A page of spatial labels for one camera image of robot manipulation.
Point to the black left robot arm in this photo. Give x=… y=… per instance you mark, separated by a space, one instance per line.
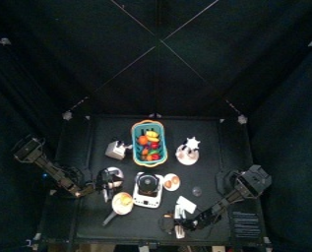
x=52 y=169

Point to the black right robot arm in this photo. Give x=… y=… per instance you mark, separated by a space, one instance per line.
x=245 y=183

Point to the peach toy squash half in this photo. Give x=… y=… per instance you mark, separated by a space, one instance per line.
x=115 y=184

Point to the white toy cutlery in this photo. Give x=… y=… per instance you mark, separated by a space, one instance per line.
x=178 y=213

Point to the yellow toy food piece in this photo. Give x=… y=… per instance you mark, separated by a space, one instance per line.
x=125 y=199

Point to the black toy pot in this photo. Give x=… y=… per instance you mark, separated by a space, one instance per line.
x=147 y=182

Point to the white toy stove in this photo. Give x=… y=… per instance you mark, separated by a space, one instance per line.
x=145 y=200

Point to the white toy toaster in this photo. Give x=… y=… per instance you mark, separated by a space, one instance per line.
x=115 y=150

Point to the teal basket with orange rim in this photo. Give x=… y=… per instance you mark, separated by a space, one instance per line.
x=135 y=154

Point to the small white plate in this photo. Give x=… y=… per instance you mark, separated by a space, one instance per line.
x=171 y=187

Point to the orange toy carrot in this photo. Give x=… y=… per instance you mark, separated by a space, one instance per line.
x=145 y=151

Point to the clear round lid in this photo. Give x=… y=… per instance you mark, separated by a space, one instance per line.
x=197 y=191

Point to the red toy tomato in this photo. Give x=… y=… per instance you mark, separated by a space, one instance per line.
x=155 y=157

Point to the brown toy bread piece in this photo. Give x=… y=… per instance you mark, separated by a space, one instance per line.
x=175 y=179
x=167 y=184

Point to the green toy vegetable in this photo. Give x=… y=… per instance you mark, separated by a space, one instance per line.
x=153 y=152

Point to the orange toy fruit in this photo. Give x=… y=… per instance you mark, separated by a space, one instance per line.
x=142 y=140

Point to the red toy pepper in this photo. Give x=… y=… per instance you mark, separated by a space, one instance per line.
x=154 y=145

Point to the black label with white text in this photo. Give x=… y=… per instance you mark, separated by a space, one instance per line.
x=245 y=224

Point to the yellow toy banana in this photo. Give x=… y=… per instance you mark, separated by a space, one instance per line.
x=151 y=135

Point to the pale pink round plate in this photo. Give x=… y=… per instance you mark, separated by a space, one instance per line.
x=186 y=157

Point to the white star shaped toy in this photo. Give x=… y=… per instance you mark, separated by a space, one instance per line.
x=192 y=143

